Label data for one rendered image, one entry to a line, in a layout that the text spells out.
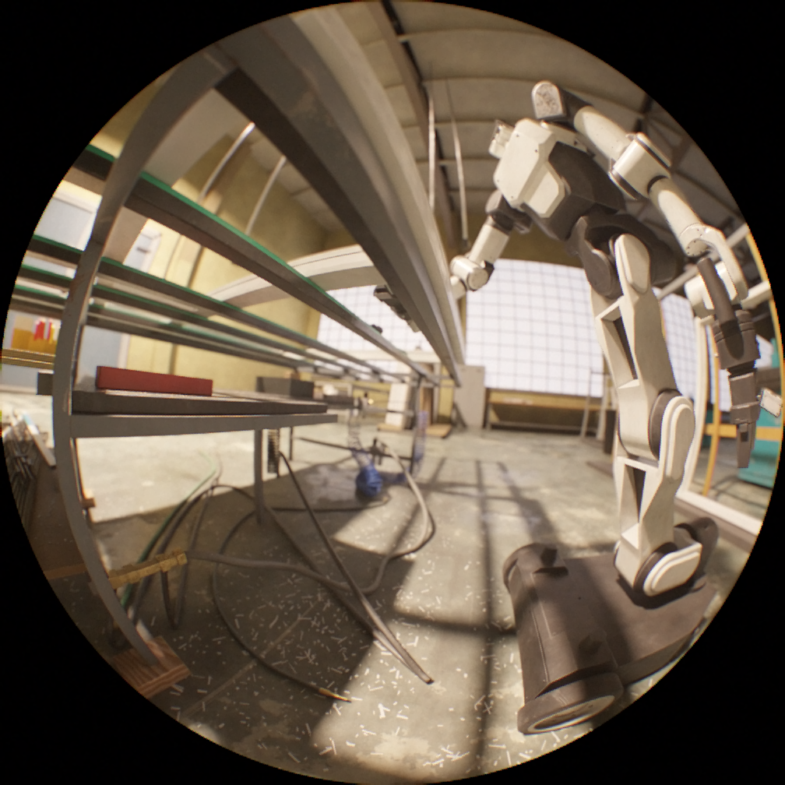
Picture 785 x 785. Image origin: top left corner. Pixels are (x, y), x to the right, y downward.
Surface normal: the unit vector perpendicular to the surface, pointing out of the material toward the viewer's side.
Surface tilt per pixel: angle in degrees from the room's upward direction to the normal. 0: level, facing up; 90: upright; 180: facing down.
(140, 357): 90
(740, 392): 100
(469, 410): 90
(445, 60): 180
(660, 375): 90
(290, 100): 180
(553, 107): 111
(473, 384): 90
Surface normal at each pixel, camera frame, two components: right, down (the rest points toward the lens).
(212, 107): -0.09, 1.00
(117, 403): 0.95, 0.07
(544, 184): -0.96, 0.28
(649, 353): -0.27, -0.06
